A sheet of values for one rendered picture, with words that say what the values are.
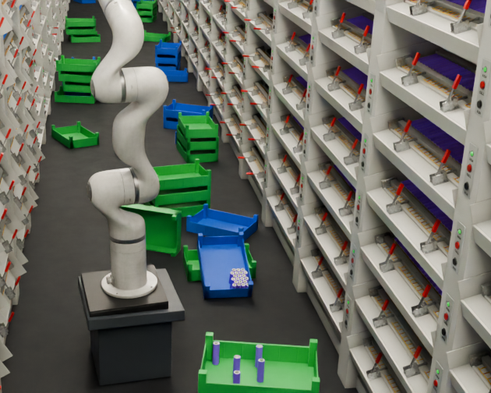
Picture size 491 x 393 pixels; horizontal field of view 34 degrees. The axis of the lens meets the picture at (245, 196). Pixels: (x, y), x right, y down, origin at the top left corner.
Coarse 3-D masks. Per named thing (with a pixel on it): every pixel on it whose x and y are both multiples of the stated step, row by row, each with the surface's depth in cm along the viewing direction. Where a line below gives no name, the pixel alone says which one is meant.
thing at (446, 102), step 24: (408, 48) 236; (432, 48) 237; (384, 72) 235; (408, 72) 230; (432, 72) 218; (456, 72) 214; (408, 96) 216; (432, 96) 208; (456, 96) 203; (432, 120) 203; (456, 120) 189
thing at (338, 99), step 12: (324, 72) 307; (324, 84) 300; (324, 96) 297; (336, 96) 284; (348, 96) 281; (336, 108) 284; (348, 108) 269; (348, 120) 270; (360, 120) 257; (360, 132) 259
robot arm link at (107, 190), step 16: (96, 176) 254; (112, 176) 254; (128, 176) 255; (96, 192) 252; (112, 192) 253; (128, 192) 255; (112, 208) 255; (112, 224) 260; (128, 224) 259; (144, 224) 266; (112, 240) 264; (128, 240) 262
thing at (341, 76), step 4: (340, 72) 301; (340, 76) 298; (344, 76) 294; (336, 80) 298; (348, 80) 289; (352, 80) 288; (348, 84) 288; (352, 84) 284; (356, 84) 283; (348, 88) 285; (352, 88) 284; (356, 88) 279; (356, 92) 279; (364, 92) 273; (360, 96) 276; (364, 96) 271; (364, 100) 270
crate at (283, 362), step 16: (208, 336) 214; (208, 352) 216; (224, 352) 218; (240, 352) 218; (272, 352) 217; (288, 352) 217; (304, 352) 217; (208, 368) 213; (224, 368) 214; (240, 368) 214; (256, 368) 214; (272, 368) 215; (288, 368) 215; (304, 368) 215; (208, 384) 199; (224, 384) 198; (240, 384) 198; (256, 384) 207; (272, 384) 208; (288, 384) 208; (304, 384) 208
